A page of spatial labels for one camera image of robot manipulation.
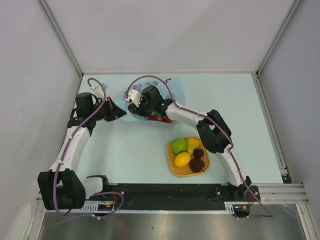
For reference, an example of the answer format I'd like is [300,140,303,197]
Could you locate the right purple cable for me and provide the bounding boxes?
[124,74,274,219]

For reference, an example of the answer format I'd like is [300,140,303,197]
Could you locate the light blue plastic bag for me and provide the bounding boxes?
[114,77,186,128]

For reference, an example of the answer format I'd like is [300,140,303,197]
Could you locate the yellow fake lemon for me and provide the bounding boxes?
[186,137,201,155]
[174,152,191,168]

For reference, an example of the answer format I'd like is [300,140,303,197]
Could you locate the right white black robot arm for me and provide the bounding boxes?
[125,85,252,201]

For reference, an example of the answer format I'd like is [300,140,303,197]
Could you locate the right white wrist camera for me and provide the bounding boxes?
[124,89,143,107]

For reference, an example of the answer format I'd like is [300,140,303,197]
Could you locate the aluminium frame rail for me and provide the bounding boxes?
[36,182,307,203]

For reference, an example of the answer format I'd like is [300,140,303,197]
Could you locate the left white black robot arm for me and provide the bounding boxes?
[37,90,126,210]

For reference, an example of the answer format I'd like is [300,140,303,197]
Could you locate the woven bamboo tray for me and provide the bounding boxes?
[166,136,211,177]

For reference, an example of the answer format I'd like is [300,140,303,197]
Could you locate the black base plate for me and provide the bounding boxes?
[81,182,261,217]

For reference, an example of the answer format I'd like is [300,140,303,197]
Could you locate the white slotted cable duct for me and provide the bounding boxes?
[80,203,115,214]

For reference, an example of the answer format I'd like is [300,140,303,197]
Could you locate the purple cable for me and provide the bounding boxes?
[53,77,125,227]
[124,74,274,219]

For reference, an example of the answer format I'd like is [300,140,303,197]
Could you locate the red cherry tomato bunch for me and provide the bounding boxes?
[147,113,172,124]

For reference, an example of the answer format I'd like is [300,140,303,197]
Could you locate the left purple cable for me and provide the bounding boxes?
[53,77,125,227]

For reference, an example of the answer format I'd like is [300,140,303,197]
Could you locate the green fake lime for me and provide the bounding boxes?
[171,138,189,155]

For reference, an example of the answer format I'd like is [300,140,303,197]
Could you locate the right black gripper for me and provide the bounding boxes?
[131,94,155,120]

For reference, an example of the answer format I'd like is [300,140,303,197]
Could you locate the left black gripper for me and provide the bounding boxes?
[89,96,126,122]

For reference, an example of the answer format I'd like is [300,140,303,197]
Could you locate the dark red fake plum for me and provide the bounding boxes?
[189,158,205,173]
[193,148,205,159]

